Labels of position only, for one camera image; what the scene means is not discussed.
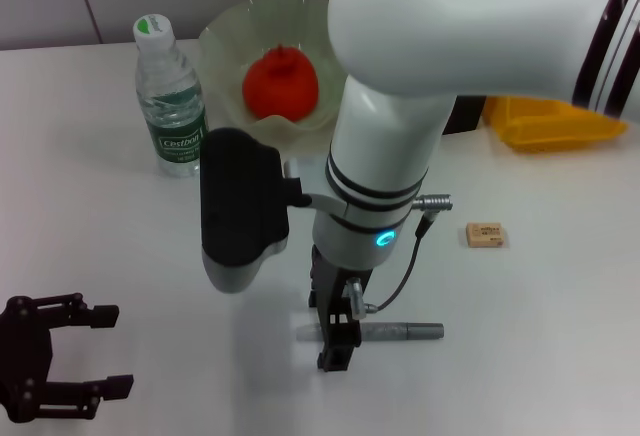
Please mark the grey marker pen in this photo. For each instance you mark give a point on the grey marker pen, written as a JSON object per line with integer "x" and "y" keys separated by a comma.
{"x": 400, "y": 332}

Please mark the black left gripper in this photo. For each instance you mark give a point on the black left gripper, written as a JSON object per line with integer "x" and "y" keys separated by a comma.
{"x": 25, "y": 356}

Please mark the beige eraser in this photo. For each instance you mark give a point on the beige eraser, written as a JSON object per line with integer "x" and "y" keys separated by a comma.
{"x": 484, "y": 235}

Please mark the frosted green glass fruit bowl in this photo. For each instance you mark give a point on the frosted green glass fruit bowl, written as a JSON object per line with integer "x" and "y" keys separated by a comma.
{"x": 225, "y": 61}

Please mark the black mesh pen holder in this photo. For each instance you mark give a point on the black mesh pen holder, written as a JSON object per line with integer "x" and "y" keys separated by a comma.
{"x": 465, "y": 116}

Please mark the right wrist camera housing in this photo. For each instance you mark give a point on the right wrist camera housing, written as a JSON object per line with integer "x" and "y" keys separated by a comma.
{"x": 240, "y": 206}

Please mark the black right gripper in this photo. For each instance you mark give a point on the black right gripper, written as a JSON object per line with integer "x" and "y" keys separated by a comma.
{"x": 332, "y": 281}

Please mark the yellow plastic bin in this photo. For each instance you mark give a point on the yellow plastic bin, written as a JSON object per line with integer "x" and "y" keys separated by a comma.
{"x": 560, "y": 126}

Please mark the red tomato-shaped object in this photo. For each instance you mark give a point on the red tomato-shaped object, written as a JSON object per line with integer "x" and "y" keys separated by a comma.
{"x": 280, "y": 86}

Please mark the clear water bottle green label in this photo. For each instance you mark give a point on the clear water bottle green label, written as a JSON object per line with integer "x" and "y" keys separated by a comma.
{"x": 170, "y": 106}

